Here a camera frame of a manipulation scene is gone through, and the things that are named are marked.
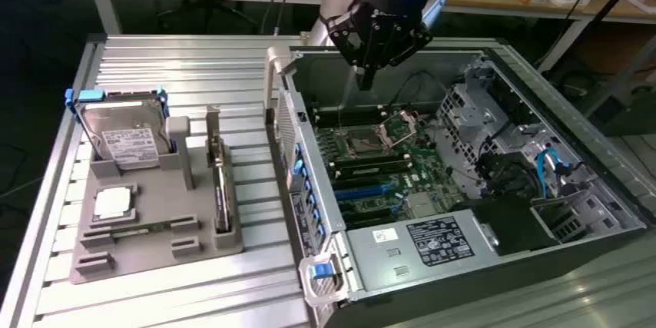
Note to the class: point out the graphics card with fan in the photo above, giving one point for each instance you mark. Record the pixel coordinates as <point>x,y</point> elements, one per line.
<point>220,189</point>

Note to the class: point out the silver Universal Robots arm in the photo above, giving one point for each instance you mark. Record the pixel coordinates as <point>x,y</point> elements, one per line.
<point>333,1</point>

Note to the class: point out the grey case clamp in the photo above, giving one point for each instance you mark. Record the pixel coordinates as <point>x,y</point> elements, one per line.
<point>278,59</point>
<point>320,293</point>

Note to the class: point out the open socket cover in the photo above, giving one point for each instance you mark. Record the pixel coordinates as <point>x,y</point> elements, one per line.
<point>400,128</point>

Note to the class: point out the metal disk bay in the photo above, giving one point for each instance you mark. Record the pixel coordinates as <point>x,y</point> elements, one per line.
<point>481,124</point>

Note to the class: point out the CPU socket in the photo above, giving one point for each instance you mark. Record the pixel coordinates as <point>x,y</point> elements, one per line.
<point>361,141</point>

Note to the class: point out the black RAM stick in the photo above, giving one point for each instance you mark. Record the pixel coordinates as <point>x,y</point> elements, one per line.
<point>368,169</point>

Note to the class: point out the green motherboard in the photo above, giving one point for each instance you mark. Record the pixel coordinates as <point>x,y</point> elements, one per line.
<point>430,178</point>

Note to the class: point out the blue slot retention clips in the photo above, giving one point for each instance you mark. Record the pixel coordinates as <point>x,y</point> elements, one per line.
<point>306,186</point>

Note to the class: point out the blue expansion slot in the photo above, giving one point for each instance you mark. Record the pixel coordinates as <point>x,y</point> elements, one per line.
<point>358,192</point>

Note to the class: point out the black slanted pole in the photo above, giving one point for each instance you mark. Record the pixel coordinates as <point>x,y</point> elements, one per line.
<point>609,1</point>

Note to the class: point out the silver chipset heatsink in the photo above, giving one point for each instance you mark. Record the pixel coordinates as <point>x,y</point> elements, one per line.
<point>420,205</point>

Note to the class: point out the black floor box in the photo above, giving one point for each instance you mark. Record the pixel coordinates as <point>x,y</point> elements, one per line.
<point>630,113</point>

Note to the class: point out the silver hard disk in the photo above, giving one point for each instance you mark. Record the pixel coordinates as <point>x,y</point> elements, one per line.
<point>122,120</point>

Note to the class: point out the black fan shroud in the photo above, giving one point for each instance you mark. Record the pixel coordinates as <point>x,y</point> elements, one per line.
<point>512,224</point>

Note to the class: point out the blue disk caddy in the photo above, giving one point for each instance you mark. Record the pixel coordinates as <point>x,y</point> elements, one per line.
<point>92,95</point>

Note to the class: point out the grey power supply unit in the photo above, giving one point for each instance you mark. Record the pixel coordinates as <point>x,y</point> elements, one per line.
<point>378,262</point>

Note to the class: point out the grey parts rack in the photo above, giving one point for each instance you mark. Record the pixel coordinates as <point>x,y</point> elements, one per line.
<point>153,209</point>

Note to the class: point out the blue case latch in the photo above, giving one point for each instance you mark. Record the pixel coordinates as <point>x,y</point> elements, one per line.
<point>321,270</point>

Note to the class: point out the silver CPU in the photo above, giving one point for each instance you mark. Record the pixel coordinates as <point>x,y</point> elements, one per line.
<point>112,202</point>

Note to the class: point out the green RAM stick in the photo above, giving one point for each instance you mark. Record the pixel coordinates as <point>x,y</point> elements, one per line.
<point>138,229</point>

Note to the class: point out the open black PC case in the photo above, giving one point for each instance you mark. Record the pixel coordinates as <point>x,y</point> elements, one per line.
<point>461,297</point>

